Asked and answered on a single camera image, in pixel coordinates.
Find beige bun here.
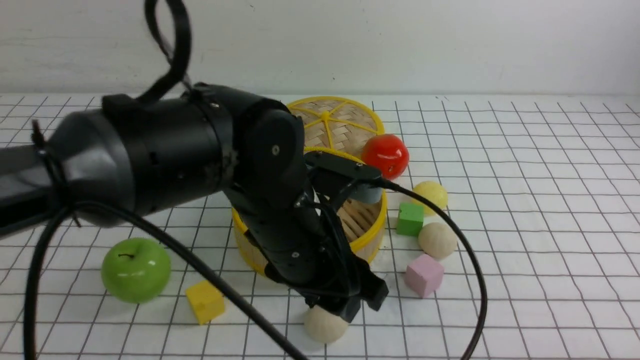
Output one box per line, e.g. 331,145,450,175
417,222,458,261
303,306,350,344

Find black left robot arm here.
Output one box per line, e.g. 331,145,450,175
0,83,389,322

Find yellow cube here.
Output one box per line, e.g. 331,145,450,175
185,280,226,325

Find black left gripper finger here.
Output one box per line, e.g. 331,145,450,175
361,272,389,312
320,295,362,324

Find yellow bun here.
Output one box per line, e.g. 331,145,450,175
413,181,449,210

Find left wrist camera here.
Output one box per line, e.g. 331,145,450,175
303,150,384,208

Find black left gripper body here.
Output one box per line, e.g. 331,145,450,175
225,185,371,307

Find red tomato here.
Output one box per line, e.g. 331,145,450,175
360,133,410,181

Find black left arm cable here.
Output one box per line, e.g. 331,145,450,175
22,0,488,360

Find green cube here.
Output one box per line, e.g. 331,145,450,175
395,202,425,237

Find green apple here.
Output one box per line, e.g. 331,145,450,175
100,237,172,304

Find woven bamboo steamer lid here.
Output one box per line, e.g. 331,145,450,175
287,96,386,158

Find bamboo steamer tray yellow rim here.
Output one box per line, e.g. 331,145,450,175
232,146,388,278

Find pink cube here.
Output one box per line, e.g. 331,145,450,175
404,253,445,299

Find beige bun front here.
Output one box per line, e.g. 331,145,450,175
303,306,350,344

